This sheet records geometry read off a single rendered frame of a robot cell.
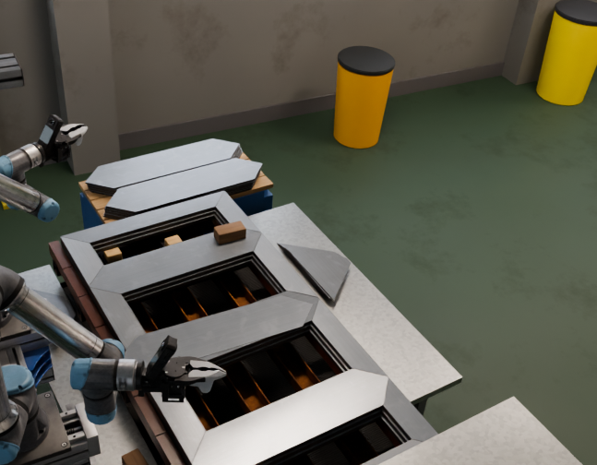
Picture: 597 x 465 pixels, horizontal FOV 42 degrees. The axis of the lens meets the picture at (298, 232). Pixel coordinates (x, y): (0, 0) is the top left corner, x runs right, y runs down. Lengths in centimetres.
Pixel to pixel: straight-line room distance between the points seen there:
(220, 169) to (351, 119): 190
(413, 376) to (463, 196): 247
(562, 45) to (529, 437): 436
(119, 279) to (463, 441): 142
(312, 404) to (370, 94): 304
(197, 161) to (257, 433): 158
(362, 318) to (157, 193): 108
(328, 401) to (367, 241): 217
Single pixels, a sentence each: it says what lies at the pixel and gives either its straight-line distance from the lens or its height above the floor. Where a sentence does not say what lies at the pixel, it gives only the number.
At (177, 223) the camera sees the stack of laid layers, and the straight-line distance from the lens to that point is 336.
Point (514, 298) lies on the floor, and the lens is 455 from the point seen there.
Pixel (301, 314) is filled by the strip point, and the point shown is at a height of 87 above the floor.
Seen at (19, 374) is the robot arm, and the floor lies 126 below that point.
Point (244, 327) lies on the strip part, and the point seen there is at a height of 87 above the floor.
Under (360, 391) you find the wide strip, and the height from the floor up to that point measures 87.
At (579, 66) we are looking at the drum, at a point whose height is 35.
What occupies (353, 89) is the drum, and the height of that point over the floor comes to 46.
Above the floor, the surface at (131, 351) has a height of 87.
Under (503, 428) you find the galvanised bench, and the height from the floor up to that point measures 105.
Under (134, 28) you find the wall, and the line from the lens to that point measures 507.
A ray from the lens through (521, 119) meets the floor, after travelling 628.
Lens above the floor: 290
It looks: 38 degrees down
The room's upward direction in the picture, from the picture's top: 5 degrees clockwise
